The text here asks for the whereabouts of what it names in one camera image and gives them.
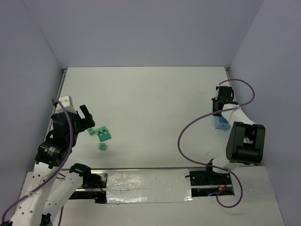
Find green arch block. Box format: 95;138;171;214
98;133;111;142
95;126;108;136

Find blue plastic bin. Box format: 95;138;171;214
214;116;231;130

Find green letter cube F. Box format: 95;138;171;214
98;143;107;151

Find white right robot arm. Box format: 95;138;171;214
206;86;265;176

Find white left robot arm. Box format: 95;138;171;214
2;103;95;226

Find white front cover board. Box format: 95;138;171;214
51;166;284;226

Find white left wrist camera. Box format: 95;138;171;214
55;95;76;113

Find aluminium table edge rail right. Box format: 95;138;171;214
224;66;257;165

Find aluminium table edge rail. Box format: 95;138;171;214
224;66;257;165
46;69;67;134

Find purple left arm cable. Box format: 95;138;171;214
0;98;73;226

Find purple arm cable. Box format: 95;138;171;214
177;79;256;208
0;98;73;226

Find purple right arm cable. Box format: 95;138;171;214
177;79;256;208

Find aluminium table edge rail left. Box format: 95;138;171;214
46;69;67;134

